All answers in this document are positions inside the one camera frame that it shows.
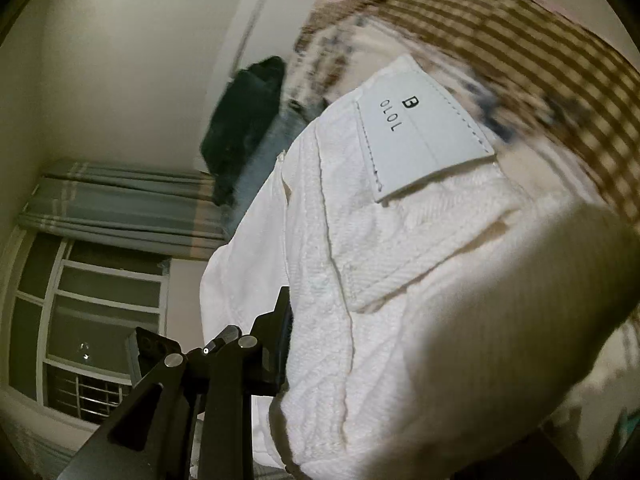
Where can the white bed headboard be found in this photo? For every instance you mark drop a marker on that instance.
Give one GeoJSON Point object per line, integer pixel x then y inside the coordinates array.
{"type": "Point", "coordinates": [290, 5]}

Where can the white pants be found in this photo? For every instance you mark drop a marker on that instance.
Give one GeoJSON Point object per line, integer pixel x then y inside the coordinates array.
{"type": "Point", "coordinates": [400, 260]}

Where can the white framed window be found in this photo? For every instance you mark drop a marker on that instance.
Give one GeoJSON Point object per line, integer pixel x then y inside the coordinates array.
{"type": "Point", "coordinates": [100, 305]}

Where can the grey striped curtain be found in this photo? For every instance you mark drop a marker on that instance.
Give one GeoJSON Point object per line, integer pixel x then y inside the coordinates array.
{"type": "Point", "coordinates": [110, 210]}

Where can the brown checked cloth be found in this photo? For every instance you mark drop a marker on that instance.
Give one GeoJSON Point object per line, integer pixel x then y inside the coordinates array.
{"type": "Point", "coordinates": [525, 50]}

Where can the dark green blanket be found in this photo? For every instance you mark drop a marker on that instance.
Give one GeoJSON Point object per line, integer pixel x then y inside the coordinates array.
{"type": "Point", "coordinates": [240, 120]}

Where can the floral bed sheet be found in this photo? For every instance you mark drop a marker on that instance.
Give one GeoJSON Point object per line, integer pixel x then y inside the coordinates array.
{"type": "Point", "coordinates": [345, 60]}

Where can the folded blue jeans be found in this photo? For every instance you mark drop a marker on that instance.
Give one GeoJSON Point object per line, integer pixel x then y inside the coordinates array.
{"type": "Point", "coordinates": [272, 140]}

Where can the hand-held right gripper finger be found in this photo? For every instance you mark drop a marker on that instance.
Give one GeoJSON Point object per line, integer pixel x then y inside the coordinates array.
{"type": "Point", "coordinates": [265, 360]}

